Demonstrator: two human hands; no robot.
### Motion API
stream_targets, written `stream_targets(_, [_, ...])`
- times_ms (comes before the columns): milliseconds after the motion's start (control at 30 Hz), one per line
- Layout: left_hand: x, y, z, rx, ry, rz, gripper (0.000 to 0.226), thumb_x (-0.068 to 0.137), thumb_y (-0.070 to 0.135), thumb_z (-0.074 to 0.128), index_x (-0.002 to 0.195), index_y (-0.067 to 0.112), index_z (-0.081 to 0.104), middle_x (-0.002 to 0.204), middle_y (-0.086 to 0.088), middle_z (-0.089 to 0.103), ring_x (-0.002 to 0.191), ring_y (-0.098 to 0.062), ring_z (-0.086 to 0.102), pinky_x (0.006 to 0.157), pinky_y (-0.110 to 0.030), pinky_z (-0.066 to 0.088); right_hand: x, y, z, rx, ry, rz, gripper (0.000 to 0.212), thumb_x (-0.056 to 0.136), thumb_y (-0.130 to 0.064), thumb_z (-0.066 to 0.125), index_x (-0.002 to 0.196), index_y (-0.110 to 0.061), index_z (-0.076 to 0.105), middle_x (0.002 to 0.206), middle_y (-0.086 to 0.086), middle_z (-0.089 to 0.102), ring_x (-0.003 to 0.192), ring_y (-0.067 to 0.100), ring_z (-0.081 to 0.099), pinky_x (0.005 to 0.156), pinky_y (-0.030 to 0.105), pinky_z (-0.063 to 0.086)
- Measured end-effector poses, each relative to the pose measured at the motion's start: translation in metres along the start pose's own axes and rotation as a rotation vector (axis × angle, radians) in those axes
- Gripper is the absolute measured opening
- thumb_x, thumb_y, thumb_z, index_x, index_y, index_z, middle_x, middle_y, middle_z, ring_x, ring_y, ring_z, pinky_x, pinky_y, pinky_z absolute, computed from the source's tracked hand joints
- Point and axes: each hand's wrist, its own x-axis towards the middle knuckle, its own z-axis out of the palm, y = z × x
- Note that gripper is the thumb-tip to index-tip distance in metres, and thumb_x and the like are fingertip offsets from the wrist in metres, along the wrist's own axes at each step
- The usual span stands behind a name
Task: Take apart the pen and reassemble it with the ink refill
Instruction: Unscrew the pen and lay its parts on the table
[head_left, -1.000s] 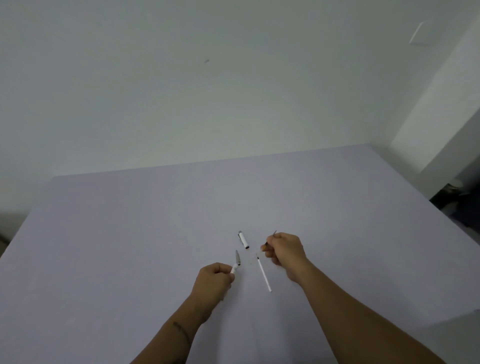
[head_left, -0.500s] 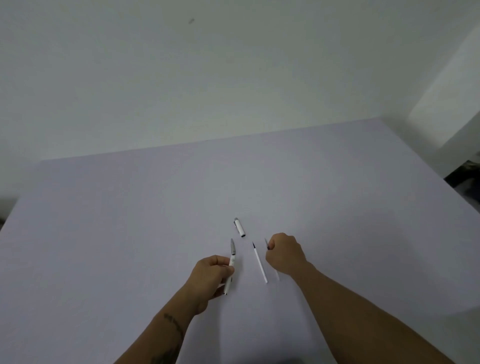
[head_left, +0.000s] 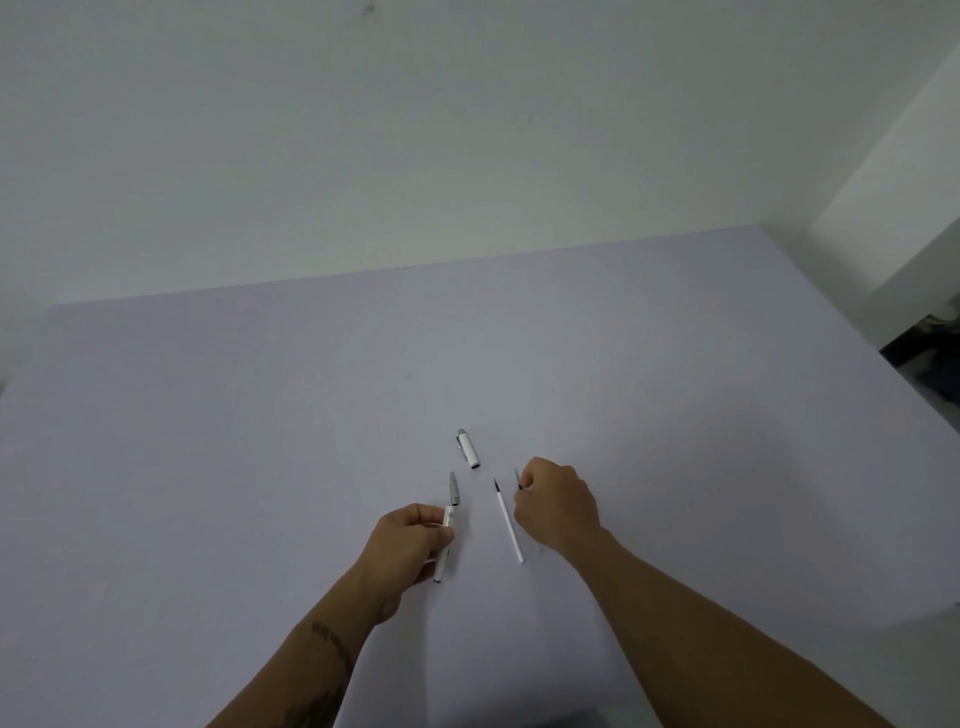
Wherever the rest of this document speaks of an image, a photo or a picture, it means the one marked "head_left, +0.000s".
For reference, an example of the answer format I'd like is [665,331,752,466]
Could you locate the person's left forearm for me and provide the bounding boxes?
[206,573,384,728]

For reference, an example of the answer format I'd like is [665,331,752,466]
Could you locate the white pen refill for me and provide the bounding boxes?
[493,479,525,564]

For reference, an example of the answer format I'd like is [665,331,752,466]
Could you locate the person's left hand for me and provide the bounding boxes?
[351,503,456,627]

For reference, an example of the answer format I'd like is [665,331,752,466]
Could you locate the person's right forearm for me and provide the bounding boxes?
[562,525,894,728]

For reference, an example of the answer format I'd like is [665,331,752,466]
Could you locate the white pen barrel silver tip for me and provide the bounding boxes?
[432,471,461,585]

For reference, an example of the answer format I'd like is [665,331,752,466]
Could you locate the person's right hand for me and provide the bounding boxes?
[513,457,606,558]

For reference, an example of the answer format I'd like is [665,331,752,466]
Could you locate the dark objects beside table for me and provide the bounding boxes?
[879,296,960,436]

